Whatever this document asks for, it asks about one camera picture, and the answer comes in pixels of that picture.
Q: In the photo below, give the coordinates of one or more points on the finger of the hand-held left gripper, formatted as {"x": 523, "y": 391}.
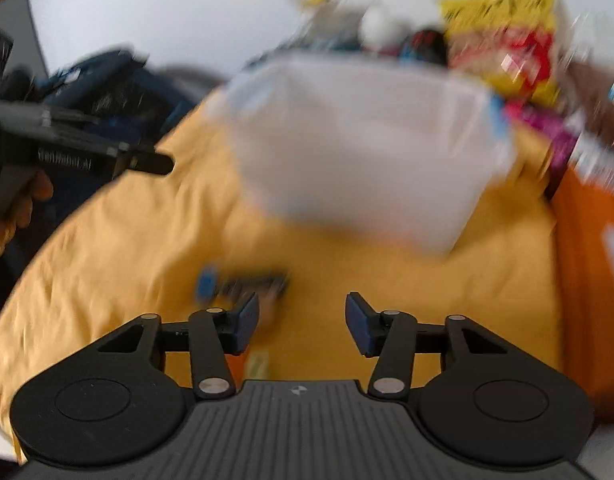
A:
{"x": 147, "y": 161}

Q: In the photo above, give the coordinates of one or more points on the blue toy car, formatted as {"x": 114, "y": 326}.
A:
{"x": 207, "y": 282}

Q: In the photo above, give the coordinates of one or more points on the person's left hand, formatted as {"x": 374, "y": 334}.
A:
{"x": 19, "y": 205}

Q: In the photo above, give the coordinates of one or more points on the yellow snack bag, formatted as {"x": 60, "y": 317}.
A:
{"x": 507, "y": 40}

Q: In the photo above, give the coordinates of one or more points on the white plastic bin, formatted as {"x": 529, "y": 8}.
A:
{"x": 367, "y": 150}

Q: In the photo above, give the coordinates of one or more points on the dark round object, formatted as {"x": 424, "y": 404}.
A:
{"x": 426, "y": 46}

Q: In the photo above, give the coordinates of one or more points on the pink wrapper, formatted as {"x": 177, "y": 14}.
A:
{"x": 542, "y": 127}

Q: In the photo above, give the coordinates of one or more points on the white and blue carton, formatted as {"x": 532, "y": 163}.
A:
{"x": 599, "y": 157}

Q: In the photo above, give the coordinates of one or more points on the orange box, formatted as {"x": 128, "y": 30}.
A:
{"x": 592, "y": 285}

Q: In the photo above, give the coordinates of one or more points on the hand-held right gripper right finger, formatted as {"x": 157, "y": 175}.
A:
{"x": 359, "y": 325}

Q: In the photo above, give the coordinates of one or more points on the dark blue backpack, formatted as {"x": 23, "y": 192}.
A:
{"x": 122, "y": 95}

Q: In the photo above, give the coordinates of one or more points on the yellow blanket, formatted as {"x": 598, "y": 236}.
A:
{"x": 137, "y": 240}

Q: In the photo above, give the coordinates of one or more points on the white plastic bag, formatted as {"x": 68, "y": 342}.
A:
{"x": 317, "y": 20}

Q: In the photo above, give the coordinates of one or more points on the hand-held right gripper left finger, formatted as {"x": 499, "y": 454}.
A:
{"x": 247, "y": 321}

